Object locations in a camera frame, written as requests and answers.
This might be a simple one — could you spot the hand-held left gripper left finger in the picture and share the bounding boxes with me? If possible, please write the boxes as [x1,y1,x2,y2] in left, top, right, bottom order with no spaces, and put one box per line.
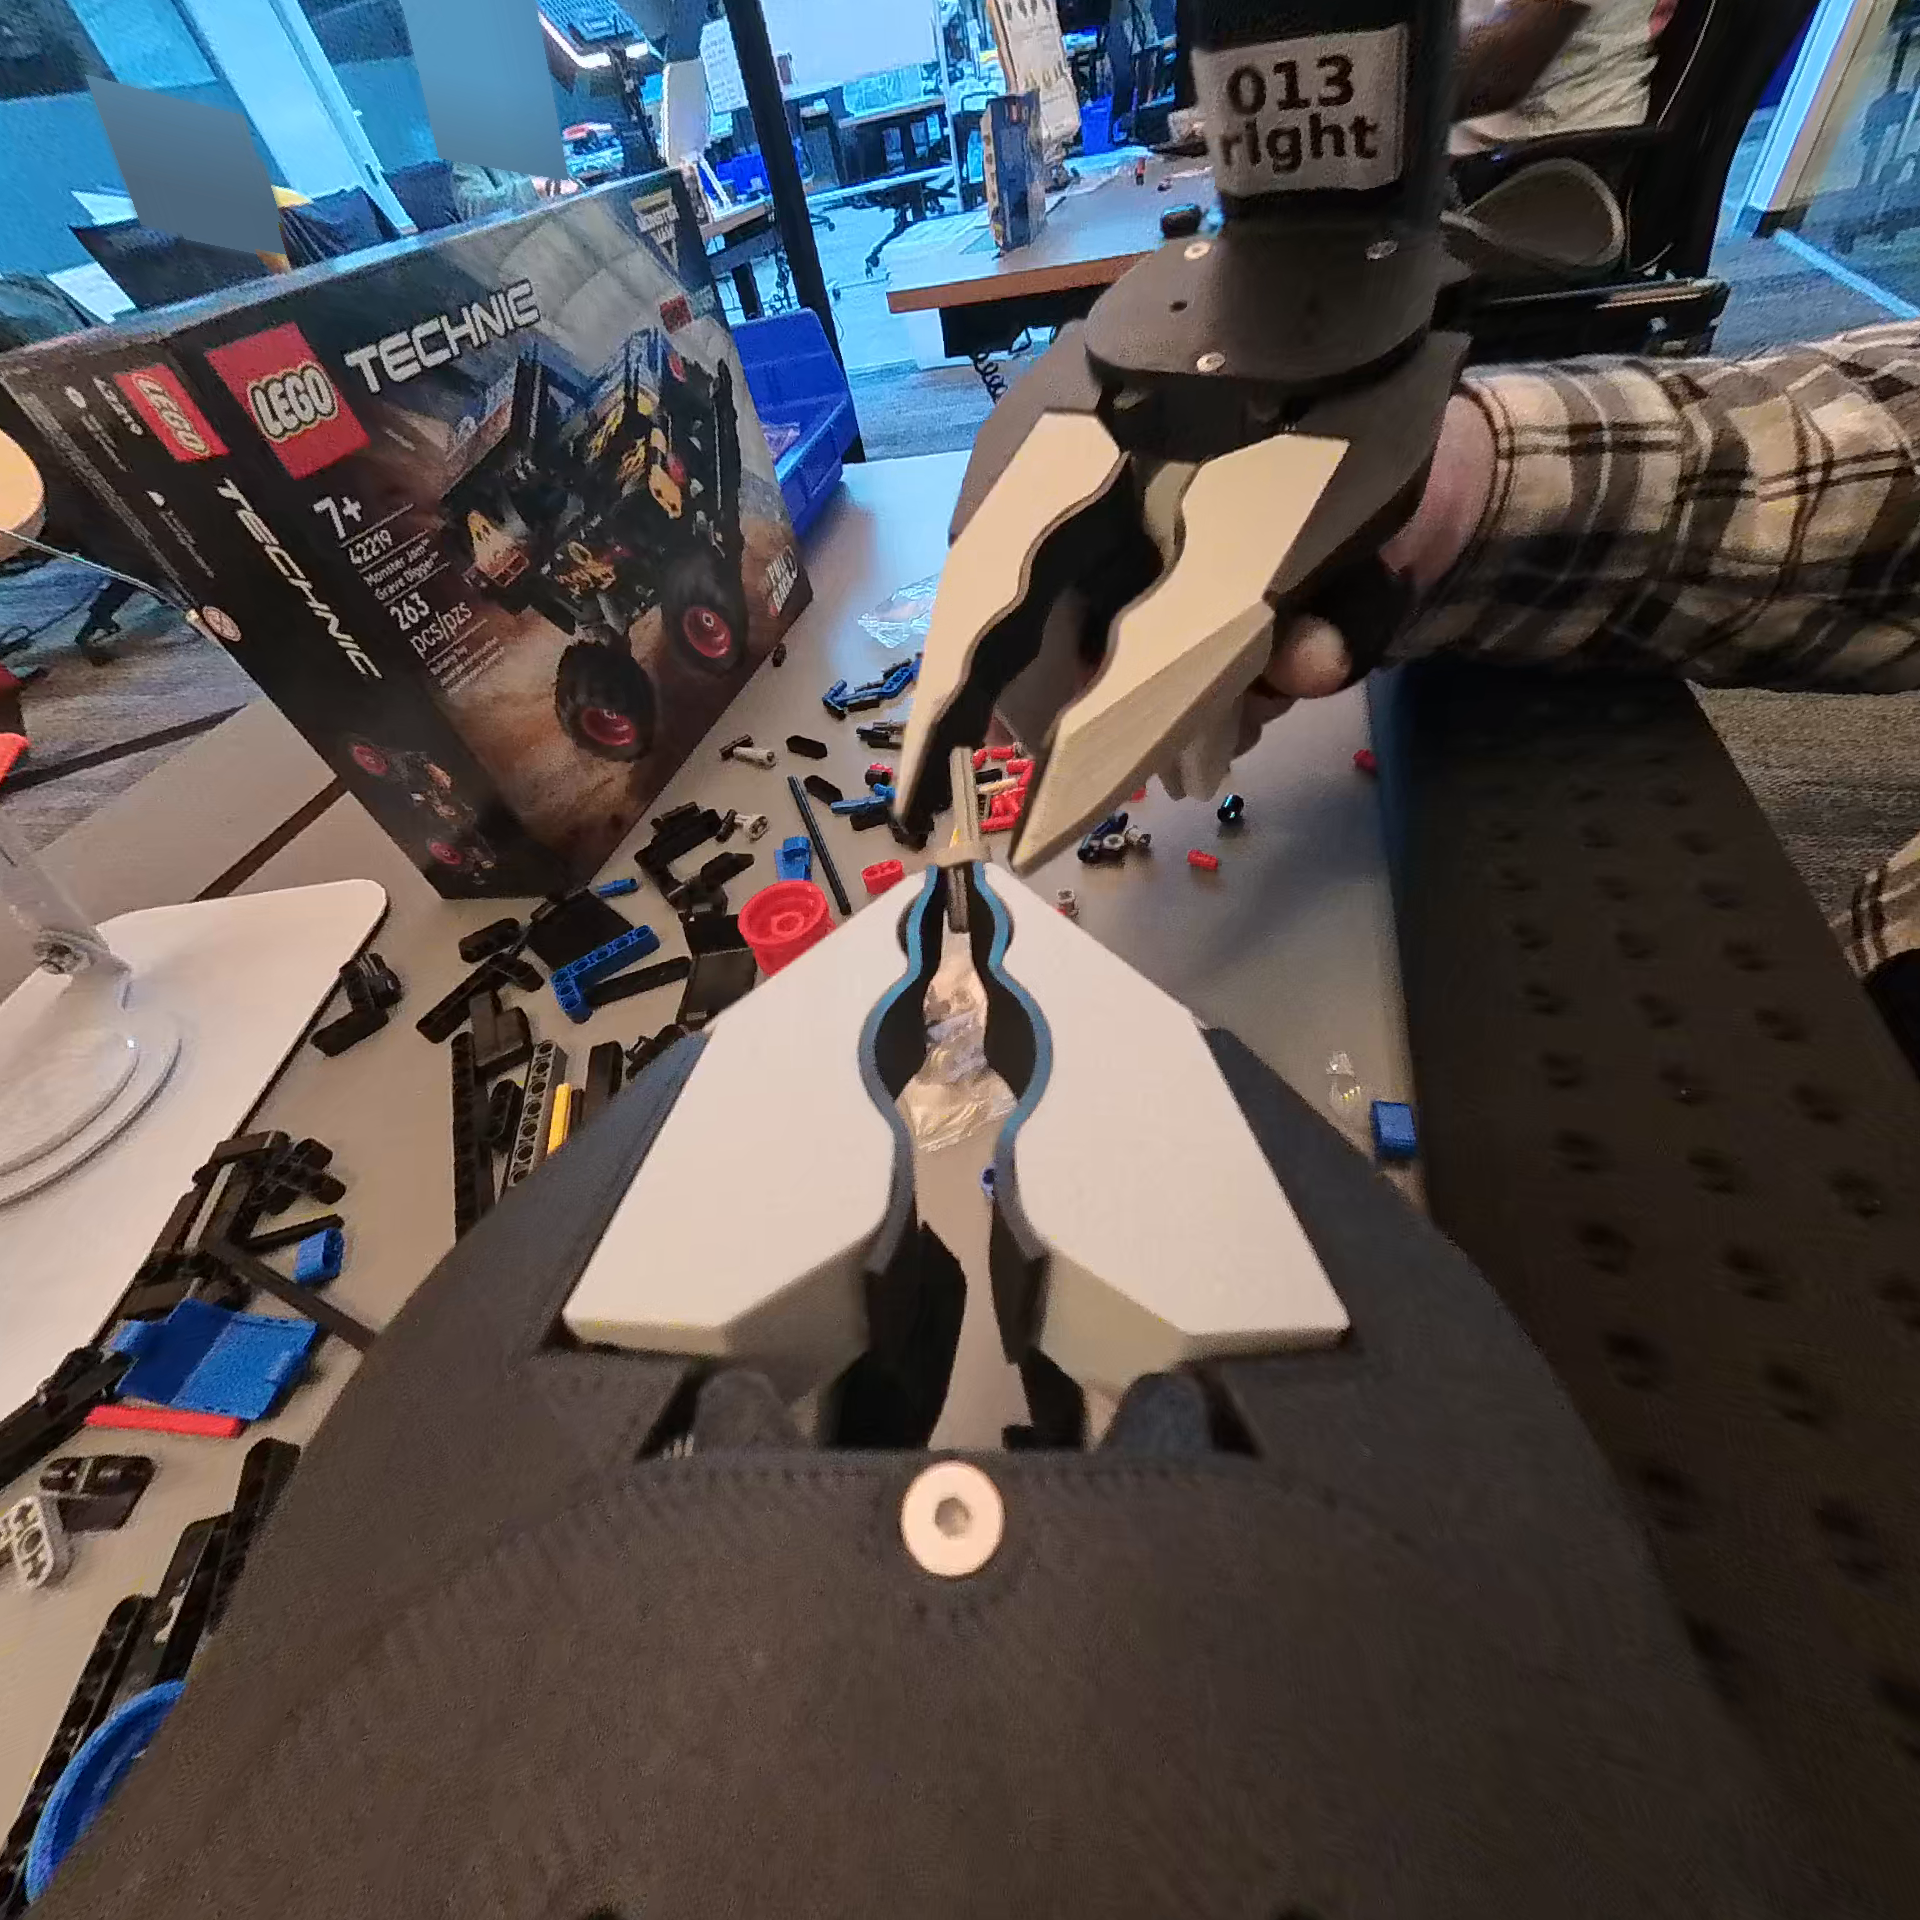
[560,872,964,1452]

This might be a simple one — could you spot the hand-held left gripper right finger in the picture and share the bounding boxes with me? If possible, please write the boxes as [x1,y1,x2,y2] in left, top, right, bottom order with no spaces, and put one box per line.
[968,871,1348,1452]

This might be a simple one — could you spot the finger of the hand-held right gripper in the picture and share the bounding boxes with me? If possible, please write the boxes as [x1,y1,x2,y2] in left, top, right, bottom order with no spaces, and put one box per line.
[1007,431,1355,874]
[889,408,1130,847]

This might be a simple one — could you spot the small grey axle assembly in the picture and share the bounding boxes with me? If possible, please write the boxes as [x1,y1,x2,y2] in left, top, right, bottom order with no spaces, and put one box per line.
[938,748,1000,902]

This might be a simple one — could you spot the white book stand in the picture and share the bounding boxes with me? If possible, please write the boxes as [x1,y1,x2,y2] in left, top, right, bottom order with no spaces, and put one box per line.
[0,525,389,1420]

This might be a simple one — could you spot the person's right forearm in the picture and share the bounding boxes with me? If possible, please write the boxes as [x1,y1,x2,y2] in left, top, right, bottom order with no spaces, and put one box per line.
[1387,320,1920,694]

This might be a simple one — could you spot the grey desk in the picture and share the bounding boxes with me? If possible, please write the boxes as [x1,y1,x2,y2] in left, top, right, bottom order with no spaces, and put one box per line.
[0,450,1426,1920]

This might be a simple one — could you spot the background office desk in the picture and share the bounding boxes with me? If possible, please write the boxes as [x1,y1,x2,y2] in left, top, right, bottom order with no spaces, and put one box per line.
[884,157,1203,360]

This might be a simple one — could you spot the person's right hand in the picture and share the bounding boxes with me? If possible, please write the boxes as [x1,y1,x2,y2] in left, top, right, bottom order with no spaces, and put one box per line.
[1271,381,1489,702]

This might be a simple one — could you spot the clear zip bag with pieces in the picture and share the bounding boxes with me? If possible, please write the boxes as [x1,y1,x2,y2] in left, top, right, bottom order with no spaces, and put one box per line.
[901,960,1023,1156]

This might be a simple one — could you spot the blue storage bin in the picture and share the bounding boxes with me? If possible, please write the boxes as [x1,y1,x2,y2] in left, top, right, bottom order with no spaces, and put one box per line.
[730,306,859,542]

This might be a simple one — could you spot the blue angled beam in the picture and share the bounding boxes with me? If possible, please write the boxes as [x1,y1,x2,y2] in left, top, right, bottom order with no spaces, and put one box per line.
[552,928,664,1023]

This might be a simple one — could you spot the pile of black building beams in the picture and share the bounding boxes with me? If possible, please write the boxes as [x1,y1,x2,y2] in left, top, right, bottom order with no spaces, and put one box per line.
[0,802,752,1862]

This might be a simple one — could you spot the red wheel hub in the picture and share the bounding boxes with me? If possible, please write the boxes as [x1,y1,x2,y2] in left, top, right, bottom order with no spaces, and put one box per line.
[738,879,835,980]

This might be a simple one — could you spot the black office chair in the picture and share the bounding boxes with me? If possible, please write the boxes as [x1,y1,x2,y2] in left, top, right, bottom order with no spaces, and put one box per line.
[1447,0,1818,360]

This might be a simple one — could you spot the long black axle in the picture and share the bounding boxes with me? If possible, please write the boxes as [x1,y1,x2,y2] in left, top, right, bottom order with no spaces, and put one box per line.
[787,774,856,917]

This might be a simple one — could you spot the black metal pole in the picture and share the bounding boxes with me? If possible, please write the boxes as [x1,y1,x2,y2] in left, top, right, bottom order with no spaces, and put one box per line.
[721,0,868,464]

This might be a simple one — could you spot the blue curved panel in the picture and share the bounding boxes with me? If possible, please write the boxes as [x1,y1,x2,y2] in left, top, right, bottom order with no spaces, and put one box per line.
[112,1296,319,1420]

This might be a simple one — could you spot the black toy truck box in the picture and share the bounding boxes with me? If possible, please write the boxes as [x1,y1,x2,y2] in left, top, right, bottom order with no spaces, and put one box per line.
[0,167,816,902]

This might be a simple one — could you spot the person's plaid shirt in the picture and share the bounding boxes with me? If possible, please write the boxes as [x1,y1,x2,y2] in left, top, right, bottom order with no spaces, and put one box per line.
[1852,857,1920,1038]

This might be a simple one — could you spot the blue wheel hub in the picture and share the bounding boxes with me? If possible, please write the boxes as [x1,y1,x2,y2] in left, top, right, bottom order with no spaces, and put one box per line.
[29,1680,191,1905]

